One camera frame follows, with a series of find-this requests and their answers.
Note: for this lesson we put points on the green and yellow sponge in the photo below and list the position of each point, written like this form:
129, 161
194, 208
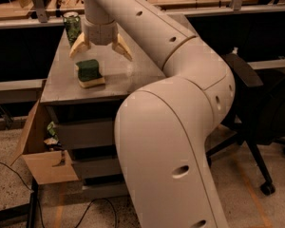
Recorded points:
88, 73

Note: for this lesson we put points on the black metal stand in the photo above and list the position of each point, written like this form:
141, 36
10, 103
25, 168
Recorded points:
27, 210

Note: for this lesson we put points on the background wooden workbench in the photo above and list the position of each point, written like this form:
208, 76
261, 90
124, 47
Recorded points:
154, 11

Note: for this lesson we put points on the brown cardboard box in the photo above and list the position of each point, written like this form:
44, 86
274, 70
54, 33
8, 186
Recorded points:
46, 165

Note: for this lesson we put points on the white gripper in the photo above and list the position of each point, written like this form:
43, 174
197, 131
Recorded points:
100, 34

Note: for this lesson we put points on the grey drawer cabinet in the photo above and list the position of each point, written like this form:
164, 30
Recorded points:
84, 117

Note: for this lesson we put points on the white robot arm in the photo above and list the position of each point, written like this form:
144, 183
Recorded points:
161, 128

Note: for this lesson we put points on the green soda can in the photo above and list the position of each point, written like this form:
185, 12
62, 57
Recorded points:
72, 22

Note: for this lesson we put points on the black office chair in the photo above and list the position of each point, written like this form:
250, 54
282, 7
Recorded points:
257, 115

